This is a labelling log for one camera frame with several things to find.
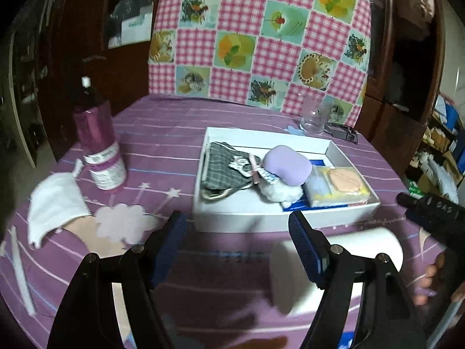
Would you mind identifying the white cardboard box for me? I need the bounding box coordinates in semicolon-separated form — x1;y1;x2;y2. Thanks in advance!
192;127;380;232

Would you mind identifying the purple printed tablecloth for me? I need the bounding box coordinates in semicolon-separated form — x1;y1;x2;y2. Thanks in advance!
0;96;451;349

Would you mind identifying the clear drinking glass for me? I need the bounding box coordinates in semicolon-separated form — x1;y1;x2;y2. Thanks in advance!
298;95;333;135

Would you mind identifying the white fluffy plush toy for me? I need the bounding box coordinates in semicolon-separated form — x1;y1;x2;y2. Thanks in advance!
260;178;305;204

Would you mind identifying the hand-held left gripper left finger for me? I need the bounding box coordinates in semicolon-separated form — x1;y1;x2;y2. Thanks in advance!
47;210;188;349

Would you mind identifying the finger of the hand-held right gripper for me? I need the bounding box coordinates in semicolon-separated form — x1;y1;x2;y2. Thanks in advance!
396;192;465;235

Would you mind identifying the person's right hand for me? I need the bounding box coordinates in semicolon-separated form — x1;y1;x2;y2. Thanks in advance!
414;252;447;307

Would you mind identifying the white face mask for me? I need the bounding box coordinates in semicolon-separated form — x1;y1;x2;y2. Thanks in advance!
27;172;91;250

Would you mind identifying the purple bottle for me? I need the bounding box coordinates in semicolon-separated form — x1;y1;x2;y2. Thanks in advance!
73;76;128;190

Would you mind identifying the white toilet paper roll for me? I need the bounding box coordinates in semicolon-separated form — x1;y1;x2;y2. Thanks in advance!
269;226;405;315

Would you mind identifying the purple oval case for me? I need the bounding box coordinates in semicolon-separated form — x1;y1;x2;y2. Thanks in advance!
262;145;313;186

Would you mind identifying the black strap clip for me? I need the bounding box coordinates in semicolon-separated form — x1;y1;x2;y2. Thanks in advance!
325;122;360;144

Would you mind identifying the grey plaid pouch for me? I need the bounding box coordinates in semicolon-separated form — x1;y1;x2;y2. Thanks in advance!
199;141;264;201

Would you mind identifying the yellow printed packet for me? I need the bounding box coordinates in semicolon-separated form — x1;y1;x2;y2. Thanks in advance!
304;165;372;206

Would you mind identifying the dark wooden glass-door cabinet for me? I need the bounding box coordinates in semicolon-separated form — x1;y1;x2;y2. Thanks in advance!
36;0;160;153

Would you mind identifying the pink checkered printed cloth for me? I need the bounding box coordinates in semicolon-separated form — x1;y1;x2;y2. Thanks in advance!
147;0;371;128

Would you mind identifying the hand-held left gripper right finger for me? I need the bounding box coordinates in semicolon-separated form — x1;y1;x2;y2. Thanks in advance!
288;210;428;349

